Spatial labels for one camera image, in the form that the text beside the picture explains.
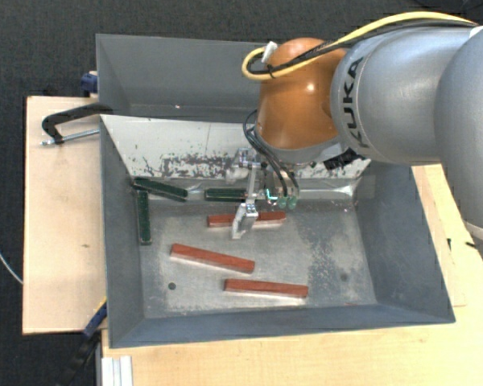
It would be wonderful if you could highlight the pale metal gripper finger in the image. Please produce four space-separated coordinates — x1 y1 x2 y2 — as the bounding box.
231 203 250 240
246 203 260 233

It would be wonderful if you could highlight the red-brown flat block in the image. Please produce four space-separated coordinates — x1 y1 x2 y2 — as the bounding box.
223 277 310 300
169 243 256 275
206 210 287 230

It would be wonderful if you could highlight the pale wood board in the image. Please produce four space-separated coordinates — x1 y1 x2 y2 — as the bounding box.
22 96 108 335

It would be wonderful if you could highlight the dark green flat block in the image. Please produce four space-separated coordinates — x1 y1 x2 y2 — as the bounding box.
136 189 153 246
131 177 189 203
204 187 249 203

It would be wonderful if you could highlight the grey metal bin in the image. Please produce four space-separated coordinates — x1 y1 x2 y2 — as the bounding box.
95 33 456 349

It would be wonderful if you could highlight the black cylinder on white bracket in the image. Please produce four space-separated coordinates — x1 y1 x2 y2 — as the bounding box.
323 148 365 171

